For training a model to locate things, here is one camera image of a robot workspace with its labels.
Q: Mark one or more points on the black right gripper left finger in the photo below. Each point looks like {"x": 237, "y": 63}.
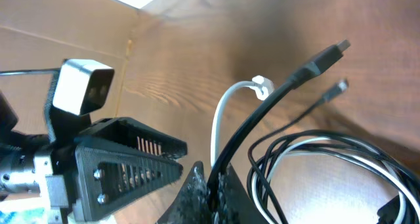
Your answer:
{"x": 190, "y": 205}

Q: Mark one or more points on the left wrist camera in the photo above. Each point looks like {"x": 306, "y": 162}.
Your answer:
{"x": 77, "y": 88}

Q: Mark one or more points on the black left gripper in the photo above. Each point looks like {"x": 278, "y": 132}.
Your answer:
{"x": 111, "y": 177}

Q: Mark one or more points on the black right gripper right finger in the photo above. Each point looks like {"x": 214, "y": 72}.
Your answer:
{"x": 233, "y": 204}

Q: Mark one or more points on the cardboard panel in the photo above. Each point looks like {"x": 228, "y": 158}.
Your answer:
{"x": 37, "y": 34}

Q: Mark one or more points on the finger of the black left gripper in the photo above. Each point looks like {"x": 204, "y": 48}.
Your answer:
{"x": 132, "y": 133}

